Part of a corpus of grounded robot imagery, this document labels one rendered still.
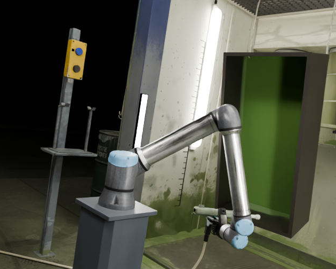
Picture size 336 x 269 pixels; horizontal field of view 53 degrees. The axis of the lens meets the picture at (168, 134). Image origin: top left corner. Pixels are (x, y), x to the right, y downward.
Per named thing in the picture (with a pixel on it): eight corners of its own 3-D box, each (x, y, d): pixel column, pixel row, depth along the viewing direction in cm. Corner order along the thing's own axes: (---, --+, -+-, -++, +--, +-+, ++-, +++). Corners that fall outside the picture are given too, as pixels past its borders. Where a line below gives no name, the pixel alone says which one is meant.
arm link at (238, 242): (250, 233, 182) (247, 251, 183) (238, 225, 194) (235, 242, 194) (236, 232, 179) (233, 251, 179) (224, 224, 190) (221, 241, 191)
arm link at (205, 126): (106, 161, 182) (230, 96, 176) (114, 158, 200) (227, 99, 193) (119, 186, 182) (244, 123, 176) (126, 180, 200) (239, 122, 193)
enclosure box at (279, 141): (237, 198, 286) (247, 54, 261) (309, 221, 248) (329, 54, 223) (214, 211, 260) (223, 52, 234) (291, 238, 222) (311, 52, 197)
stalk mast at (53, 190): (46, 251, 250) (77, 30, 242) (49, 254, 246) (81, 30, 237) (38, 252, 246) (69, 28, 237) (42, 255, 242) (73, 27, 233)
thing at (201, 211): (190, 241, 208) (197, 205, 208) (186, 238, 213) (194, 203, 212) (255, 246, 225) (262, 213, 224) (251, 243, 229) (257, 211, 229)
